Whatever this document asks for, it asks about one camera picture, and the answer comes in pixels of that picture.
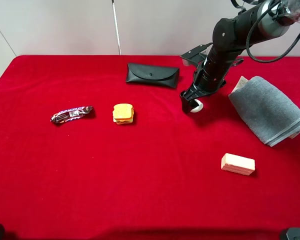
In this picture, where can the white duck figurine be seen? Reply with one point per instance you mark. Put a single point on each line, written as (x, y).
(196, 106)

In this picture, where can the toy sandwich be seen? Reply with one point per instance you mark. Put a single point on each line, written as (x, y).
(123, 113)

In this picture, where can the chocolate bar wrapper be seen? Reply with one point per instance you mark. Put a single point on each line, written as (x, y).
(71, 114)

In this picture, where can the beige wooden block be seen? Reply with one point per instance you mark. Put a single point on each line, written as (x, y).
(238, 164)

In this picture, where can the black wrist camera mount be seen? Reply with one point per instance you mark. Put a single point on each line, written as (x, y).
(196, 55)

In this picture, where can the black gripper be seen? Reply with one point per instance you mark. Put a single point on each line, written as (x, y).
(208, 78)

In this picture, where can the white pole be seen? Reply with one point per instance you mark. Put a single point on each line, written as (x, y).
(116, 27)

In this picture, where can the grey folded towel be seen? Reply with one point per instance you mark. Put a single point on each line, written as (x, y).
(267, 111)

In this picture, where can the black glasses case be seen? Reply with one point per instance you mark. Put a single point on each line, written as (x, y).
(152, 75)

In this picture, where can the red table cloth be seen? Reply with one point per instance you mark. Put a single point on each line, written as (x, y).
(157, 178)

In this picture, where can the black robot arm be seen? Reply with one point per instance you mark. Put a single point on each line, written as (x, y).
(266, 20)

